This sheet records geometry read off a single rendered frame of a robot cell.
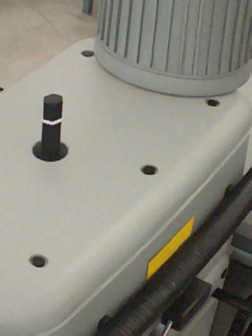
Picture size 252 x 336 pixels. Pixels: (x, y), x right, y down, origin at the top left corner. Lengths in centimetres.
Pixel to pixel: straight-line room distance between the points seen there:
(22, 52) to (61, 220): 409
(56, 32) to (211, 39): 417
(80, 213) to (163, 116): 18
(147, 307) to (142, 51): 29
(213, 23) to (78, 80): 18
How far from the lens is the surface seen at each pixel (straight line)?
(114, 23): 93
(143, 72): 92
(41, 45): 488
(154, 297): 80
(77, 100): 90
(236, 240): 116
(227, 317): 139
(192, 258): 85
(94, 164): 81
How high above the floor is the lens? 239
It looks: 38 degrees down
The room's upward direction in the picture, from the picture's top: 6 degrees clockwise
